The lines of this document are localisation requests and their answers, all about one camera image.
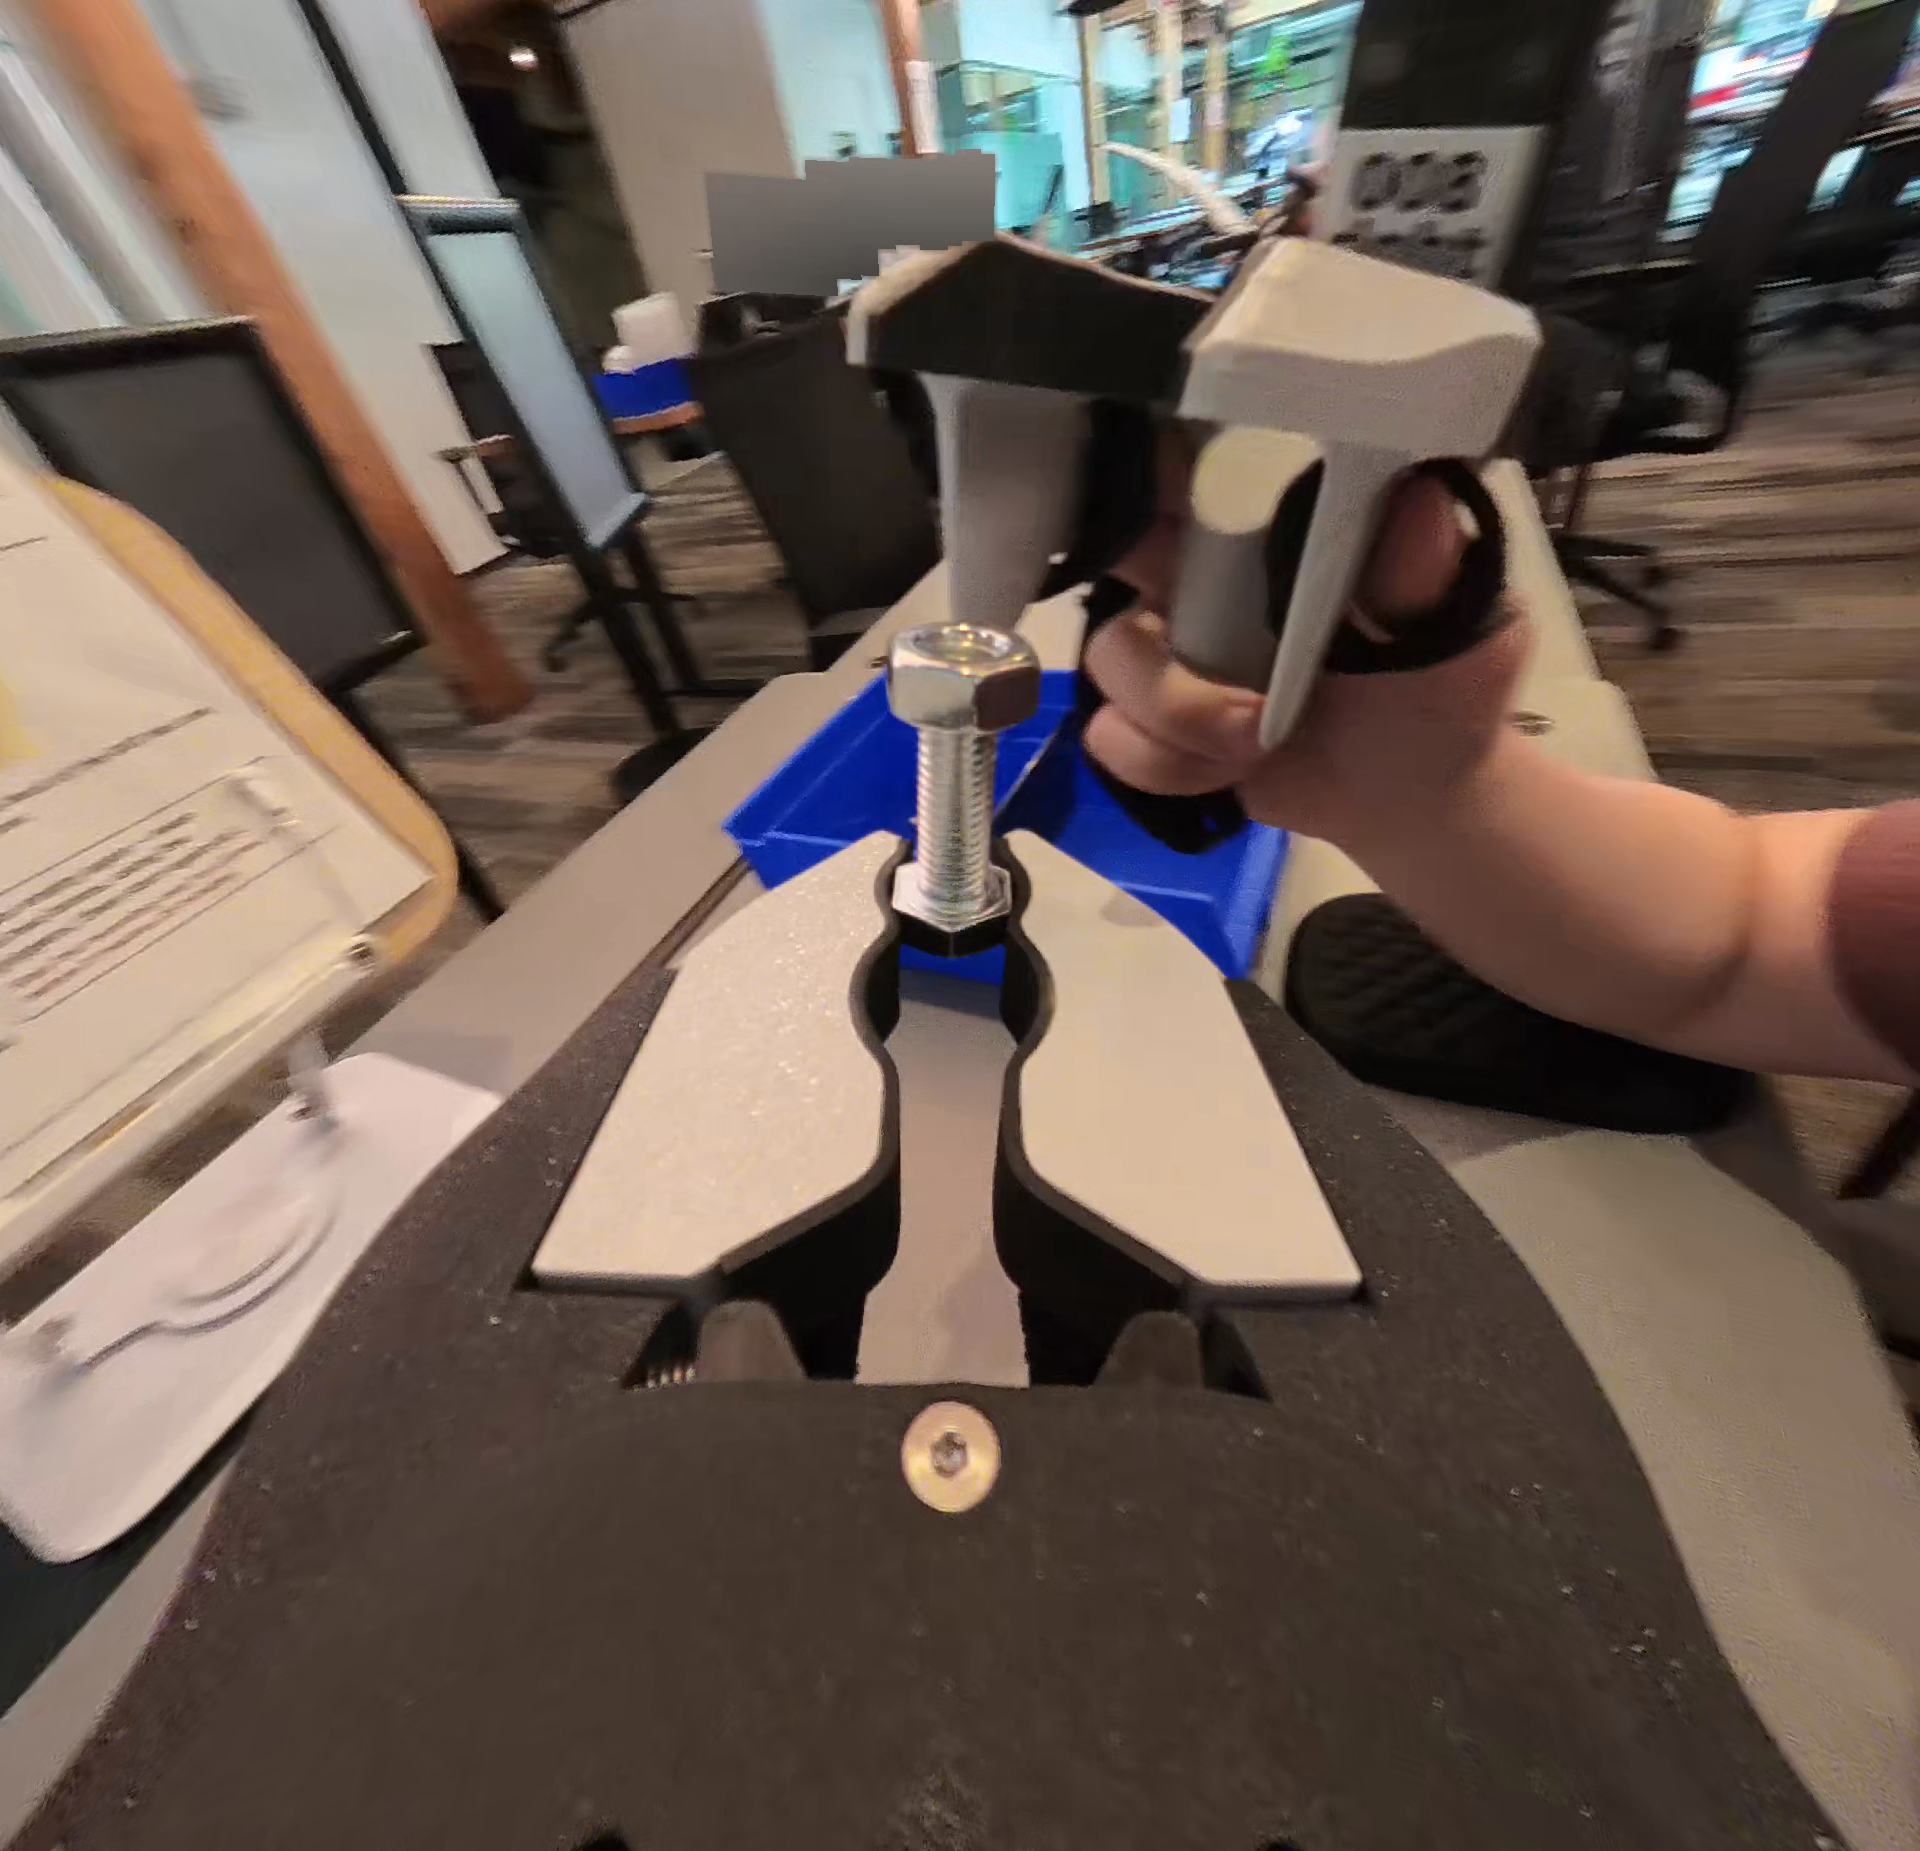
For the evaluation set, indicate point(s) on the instruction sheet on stand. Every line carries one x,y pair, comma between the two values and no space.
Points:
180,832

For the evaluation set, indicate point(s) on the small blue storage bin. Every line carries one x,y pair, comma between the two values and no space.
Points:
645,400

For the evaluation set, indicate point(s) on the black framed easel board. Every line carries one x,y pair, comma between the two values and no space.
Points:
526,365

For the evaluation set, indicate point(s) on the silver hex nut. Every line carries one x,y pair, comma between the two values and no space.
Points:
938,687

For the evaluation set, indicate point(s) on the person's right hand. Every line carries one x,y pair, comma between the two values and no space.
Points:
1200,740

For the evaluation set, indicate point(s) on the dark bin divider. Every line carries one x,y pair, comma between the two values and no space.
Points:
1035,774

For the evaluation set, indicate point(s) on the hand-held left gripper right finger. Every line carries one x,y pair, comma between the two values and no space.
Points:
1184,1099

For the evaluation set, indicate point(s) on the blue plastic parts bin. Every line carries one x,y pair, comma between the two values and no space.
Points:
809,832

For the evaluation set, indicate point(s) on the black office chair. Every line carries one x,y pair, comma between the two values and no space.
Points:
818,471
1680,381

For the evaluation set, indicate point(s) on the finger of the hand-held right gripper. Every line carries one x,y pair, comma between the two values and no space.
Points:
1001,486
1351,350

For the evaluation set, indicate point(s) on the black framed panel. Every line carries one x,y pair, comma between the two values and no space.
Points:
194,486

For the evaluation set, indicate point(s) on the wooden pillar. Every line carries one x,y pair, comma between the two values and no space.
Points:
242,307

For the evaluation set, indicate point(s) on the person's right forearm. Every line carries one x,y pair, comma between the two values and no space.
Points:
1621,922

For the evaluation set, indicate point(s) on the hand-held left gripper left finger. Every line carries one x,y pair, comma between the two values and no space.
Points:
720,1099

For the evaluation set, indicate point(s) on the silver hex bolt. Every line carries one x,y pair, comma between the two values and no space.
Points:
956,815

